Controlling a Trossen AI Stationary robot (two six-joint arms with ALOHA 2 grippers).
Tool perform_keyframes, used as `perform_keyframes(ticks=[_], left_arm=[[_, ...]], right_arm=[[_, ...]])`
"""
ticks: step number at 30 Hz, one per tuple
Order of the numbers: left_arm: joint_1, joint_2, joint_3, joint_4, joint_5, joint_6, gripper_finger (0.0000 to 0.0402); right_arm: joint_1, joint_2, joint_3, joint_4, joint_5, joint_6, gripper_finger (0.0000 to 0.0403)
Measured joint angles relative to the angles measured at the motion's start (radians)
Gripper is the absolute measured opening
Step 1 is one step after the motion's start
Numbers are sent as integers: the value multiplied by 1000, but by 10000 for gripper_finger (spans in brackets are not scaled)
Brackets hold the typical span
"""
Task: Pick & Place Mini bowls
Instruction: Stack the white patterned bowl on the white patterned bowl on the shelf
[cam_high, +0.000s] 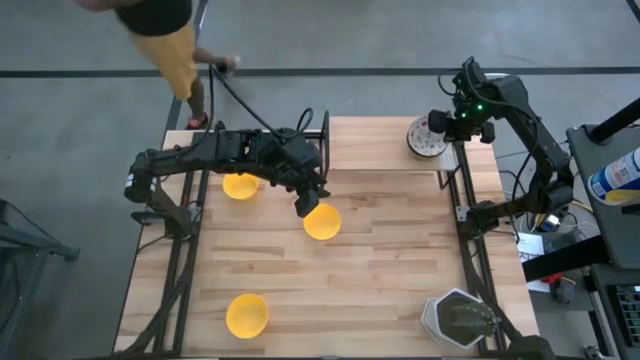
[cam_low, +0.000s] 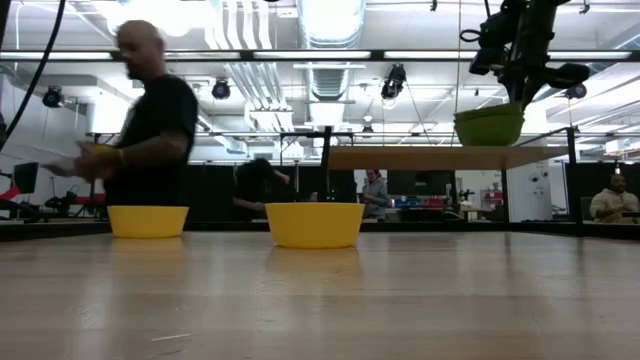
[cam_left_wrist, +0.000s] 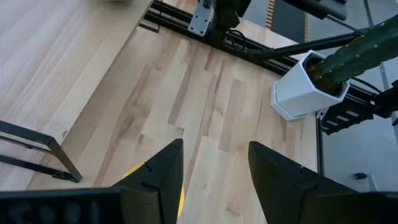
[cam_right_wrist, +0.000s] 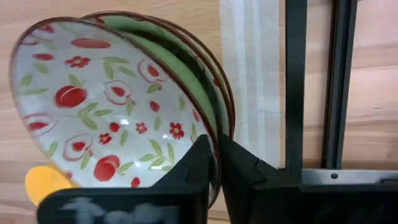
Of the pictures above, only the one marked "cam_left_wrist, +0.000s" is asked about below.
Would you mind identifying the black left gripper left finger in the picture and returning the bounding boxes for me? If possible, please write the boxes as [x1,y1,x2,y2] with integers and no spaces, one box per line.
[0,138,185,224]

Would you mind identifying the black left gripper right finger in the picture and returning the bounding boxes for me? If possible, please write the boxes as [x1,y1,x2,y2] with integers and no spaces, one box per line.
[248,141,398,224]

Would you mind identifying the yellow plastic mini bowl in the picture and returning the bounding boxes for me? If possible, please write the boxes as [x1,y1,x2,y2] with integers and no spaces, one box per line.
[122,162,186,220]

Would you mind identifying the black base with white labels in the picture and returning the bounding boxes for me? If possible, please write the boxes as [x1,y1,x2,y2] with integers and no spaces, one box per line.
[321,98,376,136]

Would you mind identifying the white faceted plant pot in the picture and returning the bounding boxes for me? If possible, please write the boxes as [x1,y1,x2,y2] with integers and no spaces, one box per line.
[269,49,351,122]

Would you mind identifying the green cactus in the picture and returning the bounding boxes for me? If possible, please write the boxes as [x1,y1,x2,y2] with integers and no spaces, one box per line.
[307,14,398,91]

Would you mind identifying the wooden shelf with black frame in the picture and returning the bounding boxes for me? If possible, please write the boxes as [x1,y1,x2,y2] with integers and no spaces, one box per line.
[0,0,155,184]

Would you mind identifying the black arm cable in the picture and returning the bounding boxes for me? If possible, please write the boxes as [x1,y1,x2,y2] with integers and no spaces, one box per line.
[226,29,250,54]

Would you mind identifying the black aluminium table frame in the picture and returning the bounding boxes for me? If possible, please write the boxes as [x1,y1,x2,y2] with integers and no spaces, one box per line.
[138,0,398,175]

